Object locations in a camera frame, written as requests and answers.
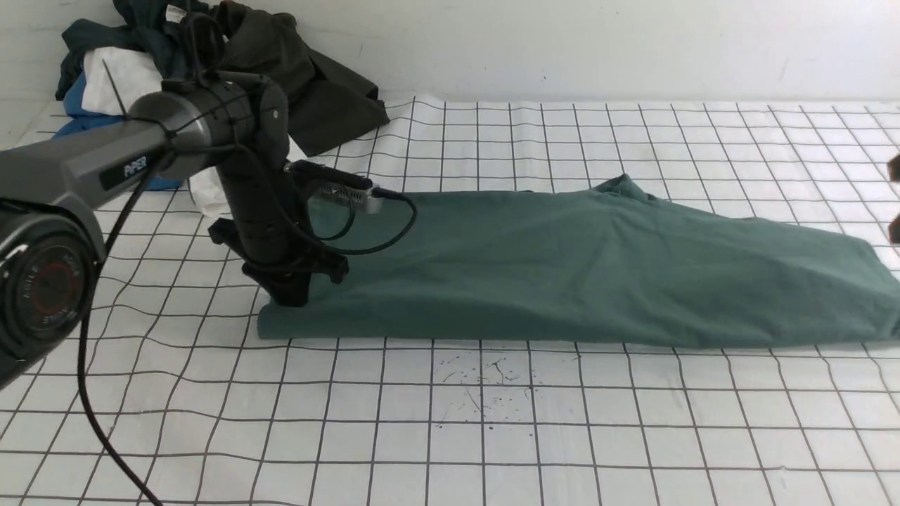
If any blue shirt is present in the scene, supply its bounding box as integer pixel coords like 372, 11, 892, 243
51, 73, 185, 192

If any green long sleeve shirt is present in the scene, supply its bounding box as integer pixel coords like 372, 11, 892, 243
257, 176, 899, 349

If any dark olive shirt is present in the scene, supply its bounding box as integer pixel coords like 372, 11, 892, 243
209, 1, 391, 157

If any dark teal shirt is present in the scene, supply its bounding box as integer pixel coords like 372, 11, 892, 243
55, 1, 211, 100

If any white shirt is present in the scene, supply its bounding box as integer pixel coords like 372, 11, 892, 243
82, 47, 229, 218

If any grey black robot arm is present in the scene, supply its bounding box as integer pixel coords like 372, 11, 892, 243
2, 72, 898, 382

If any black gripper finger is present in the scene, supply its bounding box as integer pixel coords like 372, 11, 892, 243
887, 153, 900, 247

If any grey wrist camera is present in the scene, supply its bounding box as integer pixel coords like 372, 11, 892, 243
284, 160, 383, 214

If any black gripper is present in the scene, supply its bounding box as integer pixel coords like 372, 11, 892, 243
217, 73, 349, 308

